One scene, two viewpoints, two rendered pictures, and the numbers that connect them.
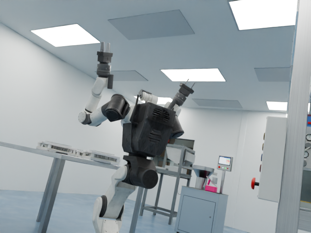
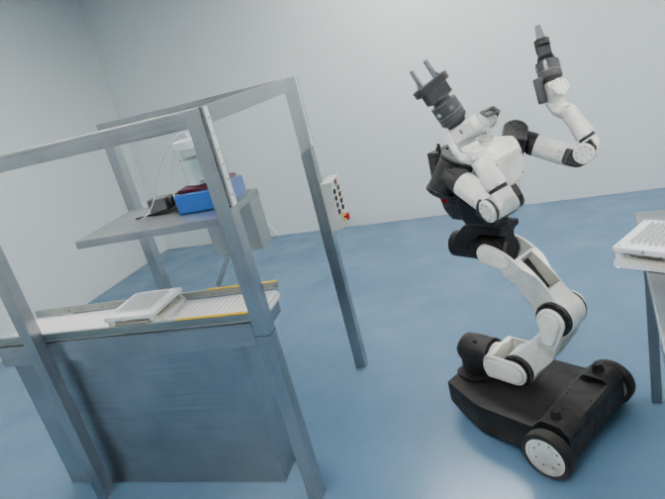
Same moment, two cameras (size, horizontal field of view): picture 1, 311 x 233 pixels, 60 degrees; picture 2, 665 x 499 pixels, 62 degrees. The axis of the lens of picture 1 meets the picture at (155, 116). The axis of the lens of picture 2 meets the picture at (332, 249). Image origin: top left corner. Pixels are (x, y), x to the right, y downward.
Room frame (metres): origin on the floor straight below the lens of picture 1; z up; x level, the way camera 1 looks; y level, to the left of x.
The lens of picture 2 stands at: (3.70, -0.84, 1.70)
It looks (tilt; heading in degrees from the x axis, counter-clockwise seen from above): 19 degrees down; 173
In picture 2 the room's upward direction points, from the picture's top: 14 degrees counter-clockwise
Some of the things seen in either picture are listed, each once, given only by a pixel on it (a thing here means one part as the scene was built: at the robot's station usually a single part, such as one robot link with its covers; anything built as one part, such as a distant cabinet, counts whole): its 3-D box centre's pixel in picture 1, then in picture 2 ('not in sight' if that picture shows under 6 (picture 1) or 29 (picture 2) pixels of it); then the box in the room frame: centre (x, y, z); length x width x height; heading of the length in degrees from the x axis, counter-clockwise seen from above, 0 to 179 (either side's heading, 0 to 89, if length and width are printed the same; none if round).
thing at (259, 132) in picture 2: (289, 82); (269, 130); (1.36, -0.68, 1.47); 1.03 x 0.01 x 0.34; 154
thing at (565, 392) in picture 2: not in sight; (523, 379); (1.75, 0.08, 0.19); 0.64 x 0.52 x 0.33; 29
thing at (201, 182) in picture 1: (205, 178); not in sight; (4.60, -1.04, 0.95); 0.49 x 0.36 x 0.38; 59
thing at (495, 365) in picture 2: not in sight; (515, 360); (1.73, 0.06, 0.28); 0.21 x 0.20 x 0.13; 29
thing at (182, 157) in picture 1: (176, 184); not in sight; (5.38, -0.67, 0.75); 1.43 x 1.06 x 1.50; 59
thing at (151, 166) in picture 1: (139, 171); (481, 239); (1.66, 0.03, 0.85); 0.28 x 0.13 x 0.18; 29
